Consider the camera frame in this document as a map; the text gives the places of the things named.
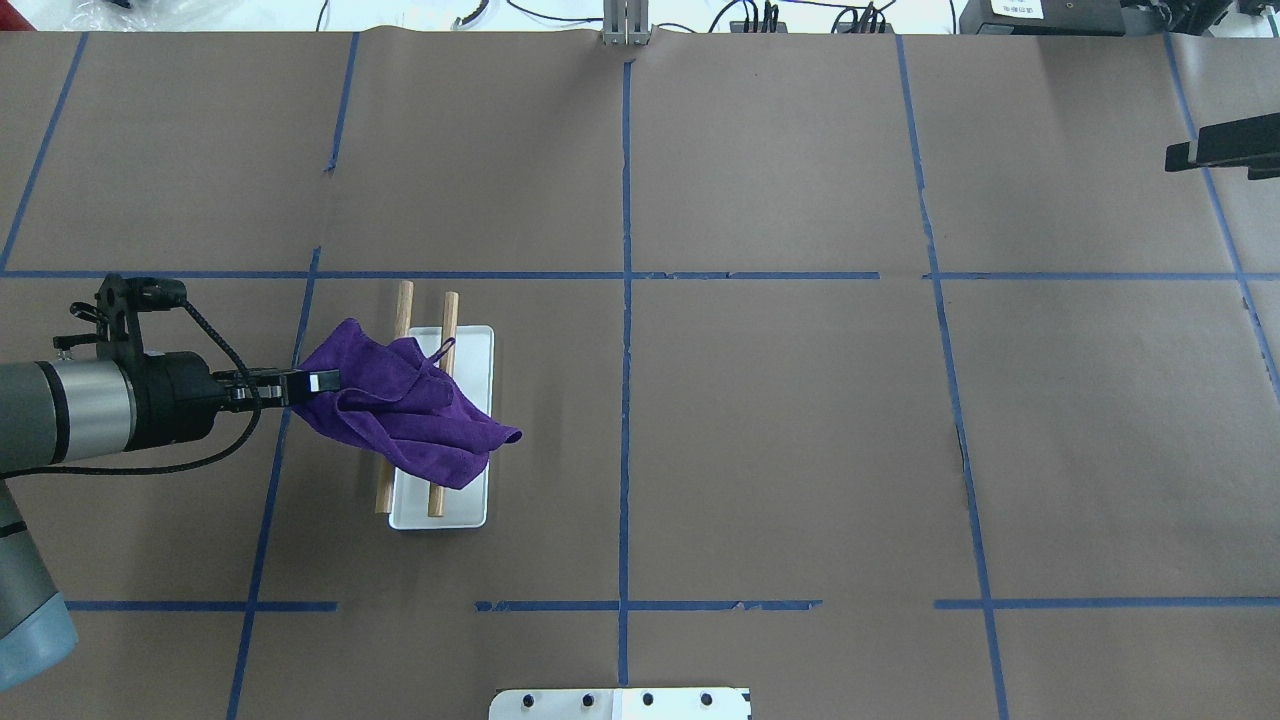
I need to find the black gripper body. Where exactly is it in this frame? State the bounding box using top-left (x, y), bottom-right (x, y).
top-left (125, 351), bottom-right (225, 451)

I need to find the purple microfiber towel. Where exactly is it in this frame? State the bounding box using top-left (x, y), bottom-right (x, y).
top-left (294, 318), bottom-right (522, 489)

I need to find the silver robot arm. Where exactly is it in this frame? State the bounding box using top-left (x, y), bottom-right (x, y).
top-left (1, 352), bottom-right (340, 689)

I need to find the upper wooden rack bar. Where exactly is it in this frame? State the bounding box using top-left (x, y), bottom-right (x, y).
top-left (374, 281), bottom-right (413, 514)

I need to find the wooden rack bar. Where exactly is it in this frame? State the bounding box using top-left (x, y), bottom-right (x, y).
top-left (374, 281), bottom-right (413, 514)
top-left (428, 291), bottom-right (460, 518)

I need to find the lower wooden rack bar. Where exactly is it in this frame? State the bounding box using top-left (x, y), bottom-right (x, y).
top-left (428, 291), bottom-right (460, 518)

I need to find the white towel rack base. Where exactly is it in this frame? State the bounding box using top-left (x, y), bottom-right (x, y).
top-left (387, 325), bottom-right (495, 530)

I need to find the black computer box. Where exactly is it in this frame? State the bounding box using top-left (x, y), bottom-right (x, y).
top-left (957, 1), bottom-right (1161, 37)

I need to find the left black braided cable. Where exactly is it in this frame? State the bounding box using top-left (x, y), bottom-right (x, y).
top-left (20, 299), bottom-right (266, 477)

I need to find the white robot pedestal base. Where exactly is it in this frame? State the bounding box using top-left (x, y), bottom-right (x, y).
top-left (488, 687), bottom-right (753, 719)

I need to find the aluminium frame post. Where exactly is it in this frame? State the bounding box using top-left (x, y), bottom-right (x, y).
top-left (600, 0), bottom-right (653, 47)

